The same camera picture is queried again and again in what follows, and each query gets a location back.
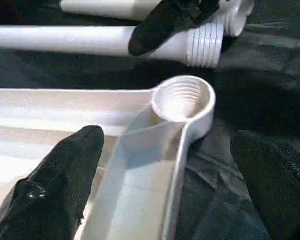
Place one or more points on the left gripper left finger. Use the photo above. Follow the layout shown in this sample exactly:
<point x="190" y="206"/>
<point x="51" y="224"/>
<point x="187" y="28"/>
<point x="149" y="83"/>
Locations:
<point x="45" y="200"/>

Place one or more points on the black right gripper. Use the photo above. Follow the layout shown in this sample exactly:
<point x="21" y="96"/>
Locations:
<point x="205" y="8"/>

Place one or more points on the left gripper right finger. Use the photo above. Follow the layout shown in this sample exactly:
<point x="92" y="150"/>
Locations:
<point x="277" y="190"/>

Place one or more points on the white plastic table leg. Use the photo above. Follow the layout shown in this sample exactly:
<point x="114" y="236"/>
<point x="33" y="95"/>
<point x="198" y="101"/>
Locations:
<point x="102" y="7"/>
<point x="65" y="40"/>

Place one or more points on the white plastic table top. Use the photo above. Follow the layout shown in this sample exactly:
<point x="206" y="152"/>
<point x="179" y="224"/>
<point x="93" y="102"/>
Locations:
<point x="140" y="200"/>

